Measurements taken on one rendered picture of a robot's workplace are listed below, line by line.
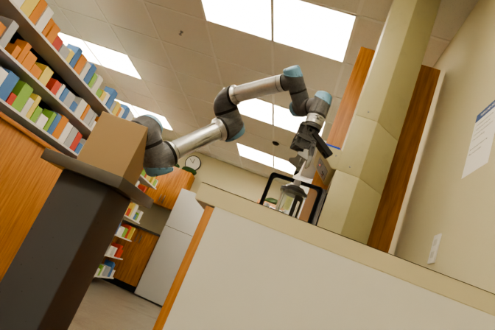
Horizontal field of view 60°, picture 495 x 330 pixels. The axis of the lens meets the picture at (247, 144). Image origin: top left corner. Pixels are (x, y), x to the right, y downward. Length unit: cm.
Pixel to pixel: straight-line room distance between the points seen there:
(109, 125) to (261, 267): 96
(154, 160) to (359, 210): 96
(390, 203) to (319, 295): 158
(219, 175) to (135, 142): 628
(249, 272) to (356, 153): 128
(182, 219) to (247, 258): 619
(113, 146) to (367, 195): 117
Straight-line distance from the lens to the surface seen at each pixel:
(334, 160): 205
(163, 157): 181
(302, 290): 89
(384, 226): 240
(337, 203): 200
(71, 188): 161
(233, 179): 779
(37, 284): 160
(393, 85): 228
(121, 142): 163
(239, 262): 90
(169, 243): 706
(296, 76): 179
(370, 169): 211
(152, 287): 707
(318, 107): 174
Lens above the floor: 78
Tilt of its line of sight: 17 degrees up
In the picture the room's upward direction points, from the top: 23 degrees clockwise
